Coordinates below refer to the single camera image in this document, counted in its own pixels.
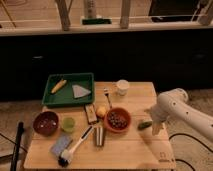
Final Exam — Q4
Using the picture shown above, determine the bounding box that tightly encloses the yellow corn cob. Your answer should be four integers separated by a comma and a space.
51, 80, 67, 94

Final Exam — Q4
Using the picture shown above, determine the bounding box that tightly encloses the dark red bowl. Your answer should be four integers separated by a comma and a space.
33, 111, 59, 136

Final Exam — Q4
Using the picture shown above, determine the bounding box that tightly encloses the metal fork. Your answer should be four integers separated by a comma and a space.
104, 88, 112, 109

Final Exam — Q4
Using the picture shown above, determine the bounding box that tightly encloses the green pepper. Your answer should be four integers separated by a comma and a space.
138, 121, 152, 131

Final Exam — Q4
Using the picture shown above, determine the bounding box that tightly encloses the metal cup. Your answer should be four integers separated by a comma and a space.
95, 126, 105, 147

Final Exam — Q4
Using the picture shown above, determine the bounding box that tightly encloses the blue sponge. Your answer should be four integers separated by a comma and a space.
50, 134, 72, 157

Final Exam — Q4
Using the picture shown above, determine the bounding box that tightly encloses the white dish brush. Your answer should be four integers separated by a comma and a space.
58, 126, 93, 167

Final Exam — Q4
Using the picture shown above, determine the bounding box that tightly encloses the yellow lemon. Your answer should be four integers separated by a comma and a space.
96, 106, 107, 118

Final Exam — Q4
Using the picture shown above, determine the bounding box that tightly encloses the green plastic tray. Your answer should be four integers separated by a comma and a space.
42, 73, 95, 108

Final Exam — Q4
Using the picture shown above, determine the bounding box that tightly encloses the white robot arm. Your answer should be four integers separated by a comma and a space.
147, 88, 213, 142

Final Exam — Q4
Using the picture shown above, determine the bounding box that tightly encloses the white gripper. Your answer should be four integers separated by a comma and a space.
145, 105, 164, 135

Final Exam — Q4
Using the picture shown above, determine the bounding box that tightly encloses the black cable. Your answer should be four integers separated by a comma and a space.
168, 132, 213, 171

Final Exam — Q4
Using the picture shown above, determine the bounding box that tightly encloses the green small cup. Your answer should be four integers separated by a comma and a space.
61, 117, 75, 133

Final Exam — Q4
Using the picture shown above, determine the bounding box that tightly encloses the black pole stand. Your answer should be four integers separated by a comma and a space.
10, 122, 24, 171

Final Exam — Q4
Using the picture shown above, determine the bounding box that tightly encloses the orange bowl with berries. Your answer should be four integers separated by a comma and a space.
103, 107, 131, 133

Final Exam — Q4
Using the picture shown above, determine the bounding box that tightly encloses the brown rectangular block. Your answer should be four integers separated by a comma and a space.
85, 104, 97, 124

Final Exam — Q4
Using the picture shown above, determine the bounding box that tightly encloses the white cup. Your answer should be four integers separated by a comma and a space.
116, 80, 130, 96

